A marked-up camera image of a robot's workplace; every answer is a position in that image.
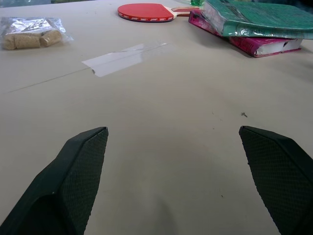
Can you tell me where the green plastic-wrapped book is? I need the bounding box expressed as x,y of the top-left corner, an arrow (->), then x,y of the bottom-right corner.
201,0 -> 313,40

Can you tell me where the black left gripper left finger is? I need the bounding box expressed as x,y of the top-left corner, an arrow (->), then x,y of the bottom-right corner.
0,126 -> 109,235

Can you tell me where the magenta hardcover book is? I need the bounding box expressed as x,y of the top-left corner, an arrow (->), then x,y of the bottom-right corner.
188,10 -> 304,58

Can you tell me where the clear bag of corks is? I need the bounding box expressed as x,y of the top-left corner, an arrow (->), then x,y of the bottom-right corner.
0,16 -> 74,51

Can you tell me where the red table tennis paddle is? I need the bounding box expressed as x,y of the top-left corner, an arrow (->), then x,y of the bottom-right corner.
117,3 -> 201,23

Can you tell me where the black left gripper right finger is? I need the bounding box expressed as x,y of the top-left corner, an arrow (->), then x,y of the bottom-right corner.
239,125 -> 313,235

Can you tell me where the clear tape strip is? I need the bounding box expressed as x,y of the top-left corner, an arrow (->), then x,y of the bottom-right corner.
81,43 -> 169,78

